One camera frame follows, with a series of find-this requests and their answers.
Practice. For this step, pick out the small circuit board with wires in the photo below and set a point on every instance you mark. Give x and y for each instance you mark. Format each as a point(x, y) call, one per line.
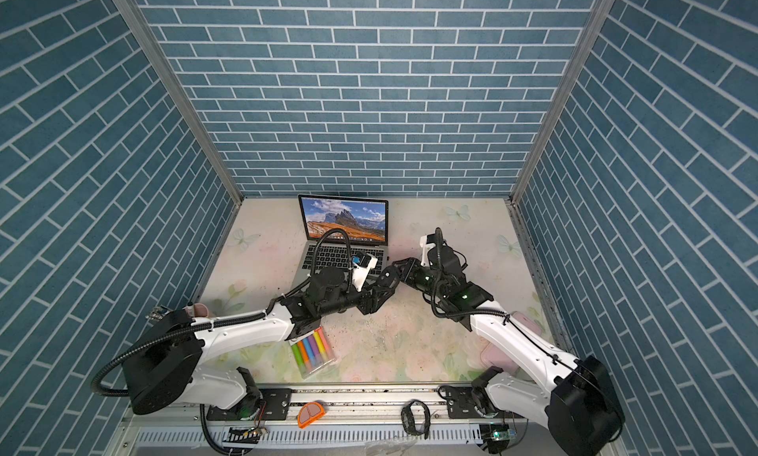
point(237, 436)

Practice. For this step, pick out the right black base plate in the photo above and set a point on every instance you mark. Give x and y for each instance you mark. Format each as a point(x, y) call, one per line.
point(470, 402)

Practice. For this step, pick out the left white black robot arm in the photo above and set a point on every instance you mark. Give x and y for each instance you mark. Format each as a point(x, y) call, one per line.
point(166, 365)

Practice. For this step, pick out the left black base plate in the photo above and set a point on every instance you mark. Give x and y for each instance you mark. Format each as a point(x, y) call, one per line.
point(265, 404)

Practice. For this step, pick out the aluminium front rail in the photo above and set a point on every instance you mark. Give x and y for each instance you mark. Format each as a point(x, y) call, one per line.
point(360, 415)

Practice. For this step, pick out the orange semicircular tool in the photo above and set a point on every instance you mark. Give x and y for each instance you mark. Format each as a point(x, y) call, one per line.
point(310, 413)

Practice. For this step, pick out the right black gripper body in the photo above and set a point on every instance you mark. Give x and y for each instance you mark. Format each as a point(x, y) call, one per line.
point(418, 276)

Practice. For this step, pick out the pink pen holder cup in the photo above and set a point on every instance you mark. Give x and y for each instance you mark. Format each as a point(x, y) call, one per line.
point(197, 310)

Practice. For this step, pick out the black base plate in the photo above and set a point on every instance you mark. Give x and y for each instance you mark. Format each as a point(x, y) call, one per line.
point(470, 402)
point(265, 404)

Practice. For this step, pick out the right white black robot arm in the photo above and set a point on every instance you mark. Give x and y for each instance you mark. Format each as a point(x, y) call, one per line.
point(573, 398)

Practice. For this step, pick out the silver laptop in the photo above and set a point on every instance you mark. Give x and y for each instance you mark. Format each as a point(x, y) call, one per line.
point(337, 229)

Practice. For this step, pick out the pack of coloured highlighters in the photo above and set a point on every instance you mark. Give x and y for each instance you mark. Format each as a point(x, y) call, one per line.
point(312, 352)

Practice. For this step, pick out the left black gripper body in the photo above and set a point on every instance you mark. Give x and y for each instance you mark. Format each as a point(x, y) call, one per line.
point(365, 303)

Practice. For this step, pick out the black wristwatch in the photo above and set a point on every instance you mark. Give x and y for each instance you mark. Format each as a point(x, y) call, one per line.
point(416, 419)

